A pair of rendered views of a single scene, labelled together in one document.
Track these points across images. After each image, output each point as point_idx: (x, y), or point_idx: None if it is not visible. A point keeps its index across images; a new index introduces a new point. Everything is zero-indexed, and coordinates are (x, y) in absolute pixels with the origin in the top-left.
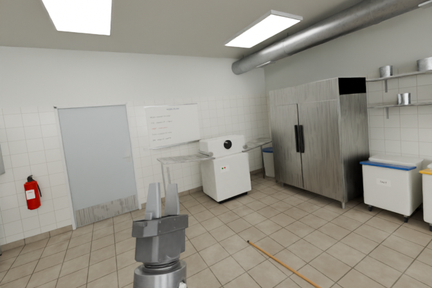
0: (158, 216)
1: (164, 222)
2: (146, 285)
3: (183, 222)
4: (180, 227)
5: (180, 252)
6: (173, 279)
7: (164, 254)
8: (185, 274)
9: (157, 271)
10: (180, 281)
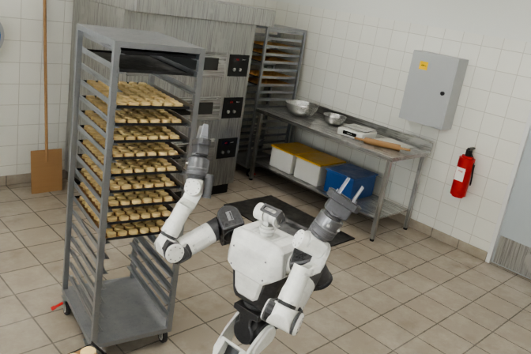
0: (338, 192)
1: (337, 196)
2: (319, 212)
3: (351, 206)
4: (346, 207)
5: (340, 217)
6: (325, 219)
7: (330, 209)
8: (333, 224)
9: (325, 212)
10: (328, 223)
